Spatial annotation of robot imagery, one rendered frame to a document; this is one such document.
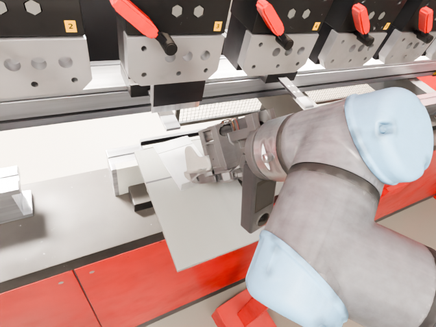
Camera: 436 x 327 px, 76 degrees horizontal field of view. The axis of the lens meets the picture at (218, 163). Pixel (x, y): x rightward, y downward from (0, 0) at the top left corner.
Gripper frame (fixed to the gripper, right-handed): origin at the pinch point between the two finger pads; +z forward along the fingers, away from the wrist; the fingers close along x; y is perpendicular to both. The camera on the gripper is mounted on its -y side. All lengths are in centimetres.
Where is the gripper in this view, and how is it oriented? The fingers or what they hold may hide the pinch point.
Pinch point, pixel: (204, 171)
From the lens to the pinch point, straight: 51.4
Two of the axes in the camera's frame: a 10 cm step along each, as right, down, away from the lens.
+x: -8.3, 2.8, -4.9
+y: -2.7, -9.6, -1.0
